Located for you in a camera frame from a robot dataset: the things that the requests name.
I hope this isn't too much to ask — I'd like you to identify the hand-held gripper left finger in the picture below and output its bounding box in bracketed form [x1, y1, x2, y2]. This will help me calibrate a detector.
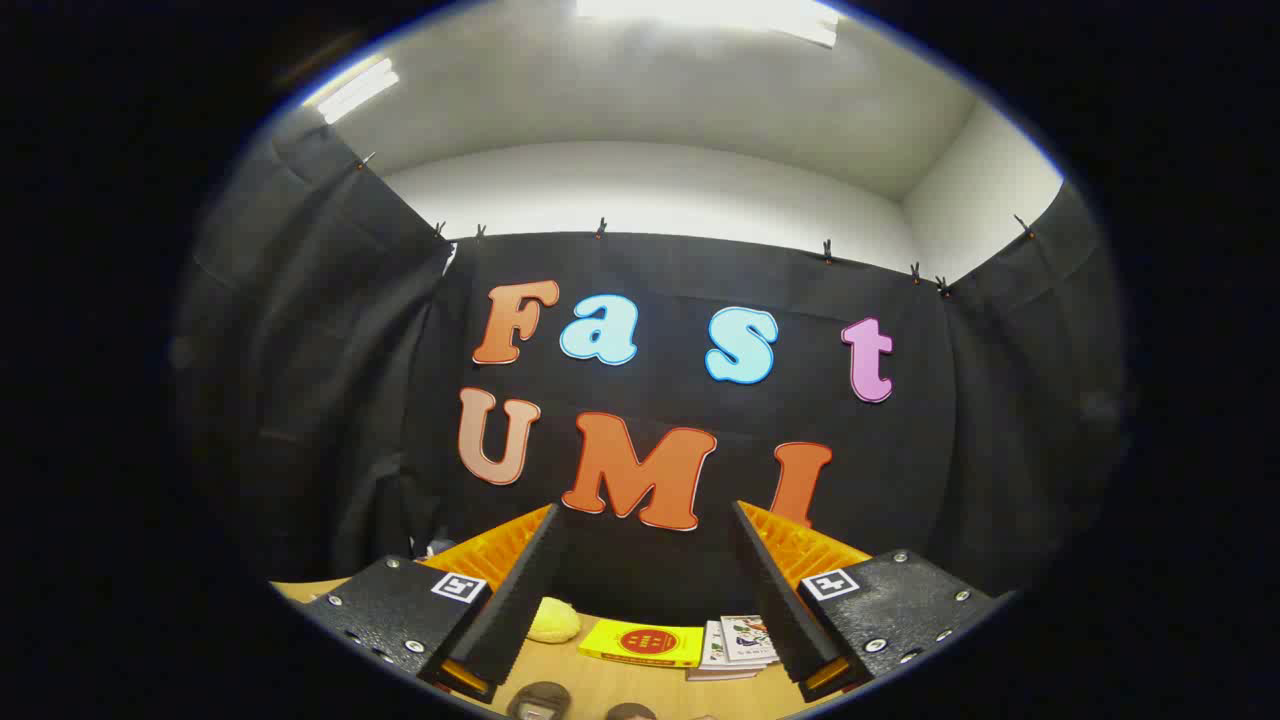
[298, 503, 569, 704]

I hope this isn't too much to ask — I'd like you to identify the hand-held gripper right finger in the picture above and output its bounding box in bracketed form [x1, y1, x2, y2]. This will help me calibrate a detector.
[732, 500, 1011, 704]

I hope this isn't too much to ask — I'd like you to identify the yellow bun-shaped squishy toy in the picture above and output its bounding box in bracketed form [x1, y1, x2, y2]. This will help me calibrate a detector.
[527, 597, 582, 644]

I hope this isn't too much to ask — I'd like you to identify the yellow book with red circle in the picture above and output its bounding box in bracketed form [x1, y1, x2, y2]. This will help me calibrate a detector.
[578, 618, 705, 669]

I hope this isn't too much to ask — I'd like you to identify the black backdrop cloth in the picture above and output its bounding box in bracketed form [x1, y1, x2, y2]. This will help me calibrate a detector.
[170, 120, 1131, 631]

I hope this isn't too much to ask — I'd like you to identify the row of small cloth clips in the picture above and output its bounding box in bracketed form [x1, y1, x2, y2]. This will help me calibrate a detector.
[355, 150, 1038, 299]

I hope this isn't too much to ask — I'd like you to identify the narrow ceiling light panel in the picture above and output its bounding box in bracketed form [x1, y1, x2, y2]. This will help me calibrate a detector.
[315, 58, 401, 126]

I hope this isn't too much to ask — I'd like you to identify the wide ceiling light panel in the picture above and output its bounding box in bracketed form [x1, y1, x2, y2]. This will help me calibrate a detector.
[575, 0, 841, 49]

